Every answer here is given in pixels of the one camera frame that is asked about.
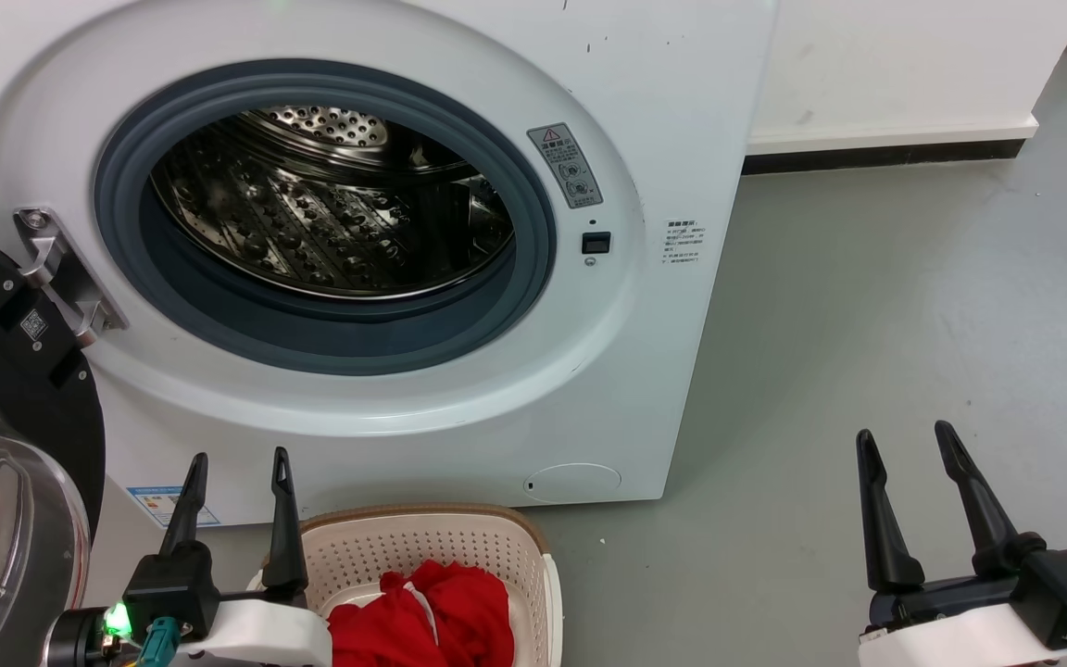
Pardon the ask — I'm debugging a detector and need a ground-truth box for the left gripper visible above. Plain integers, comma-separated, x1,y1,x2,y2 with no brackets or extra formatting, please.
121,447,333,667

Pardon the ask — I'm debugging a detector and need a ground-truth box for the red garment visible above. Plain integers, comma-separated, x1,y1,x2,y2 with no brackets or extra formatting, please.
327,560,516,667

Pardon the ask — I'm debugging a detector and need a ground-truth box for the cream perforated laundry basket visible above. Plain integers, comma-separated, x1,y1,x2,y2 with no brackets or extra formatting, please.
246,503,564,667

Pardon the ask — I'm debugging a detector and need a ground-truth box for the stainless steel washing machine drum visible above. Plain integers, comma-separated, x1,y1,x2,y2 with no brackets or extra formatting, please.
150,105,516,300

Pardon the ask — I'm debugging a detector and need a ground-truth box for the blue energy label sticker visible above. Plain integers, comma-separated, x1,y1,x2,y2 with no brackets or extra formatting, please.
126,485,220,530

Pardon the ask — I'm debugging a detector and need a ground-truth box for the grey rubber door gasket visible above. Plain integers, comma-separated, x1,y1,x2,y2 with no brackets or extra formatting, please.
94,58,558,376

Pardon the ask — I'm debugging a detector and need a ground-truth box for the metal door hinge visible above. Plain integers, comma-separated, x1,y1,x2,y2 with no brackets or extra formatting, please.
13,208,127,348

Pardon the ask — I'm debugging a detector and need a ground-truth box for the oval filter cover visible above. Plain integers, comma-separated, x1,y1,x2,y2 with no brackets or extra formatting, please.
523,463,622,505

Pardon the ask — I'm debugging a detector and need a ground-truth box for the white front-load washing machine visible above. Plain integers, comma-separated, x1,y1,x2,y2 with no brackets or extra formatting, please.
0,0,780,531

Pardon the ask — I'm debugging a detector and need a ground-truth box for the white text label sticker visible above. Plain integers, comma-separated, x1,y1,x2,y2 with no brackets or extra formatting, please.
664,220,708,268

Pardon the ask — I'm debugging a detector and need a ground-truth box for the grey warning sticker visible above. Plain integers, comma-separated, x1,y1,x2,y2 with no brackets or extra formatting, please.
526,122,604,209

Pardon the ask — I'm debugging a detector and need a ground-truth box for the teal cable connector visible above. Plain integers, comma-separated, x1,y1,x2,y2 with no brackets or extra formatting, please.
140,616,187,667

